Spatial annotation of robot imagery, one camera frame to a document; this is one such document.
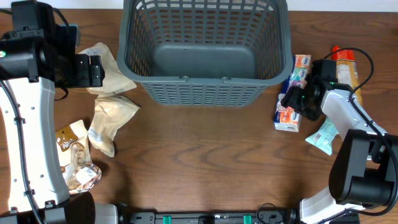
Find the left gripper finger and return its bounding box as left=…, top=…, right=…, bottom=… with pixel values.
left=90, top=55, right=104, bottom=72
left=90, top=72, right=104, bottom=87

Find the Kleenex tissue multipack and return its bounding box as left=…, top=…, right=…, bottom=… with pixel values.
left=274, top=55, right=312, bottom=133

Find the light blue snack packet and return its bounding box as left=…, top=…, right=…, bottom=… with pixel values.
left=305, top=117, right=338, bottom=156

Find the orange spaghetti packet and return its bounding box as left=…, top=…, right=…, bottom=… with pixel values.
left=331, top=50, right=359, bottom=89

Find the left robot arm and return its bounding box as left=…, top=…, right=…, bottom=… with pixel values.
left=1, top=1, right=104, bottom=223

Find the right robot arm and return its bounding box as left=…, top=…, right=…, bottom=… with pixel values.
left=281, top=59, right=397, bottom=223

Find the upper beige paper bag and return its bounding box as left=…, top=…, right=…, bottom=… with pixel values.
left=80, top=42, right=137, bottom=95

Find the beige paper bag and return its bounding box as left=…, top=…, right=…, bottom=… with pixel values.
left=80, top=42, right=137, bottom=95
left=88, top=95, right=140, bottom=157

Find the lower beige paper bag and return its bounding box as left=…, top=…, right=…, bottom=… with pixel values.
left=88, top=95, right=140, bottom=157

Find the grey plastic basket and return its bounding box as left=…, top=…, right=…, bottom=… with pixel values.
left=117, top=0, right=294, bottom=106

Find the brown white snack pouch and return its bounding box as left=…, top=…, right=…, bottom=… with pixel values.
left=55, top=120, right=102, bottom=194

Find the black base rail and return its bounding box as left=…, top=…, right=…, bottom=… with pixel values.
left=93, top=202, right=361, bottom=224

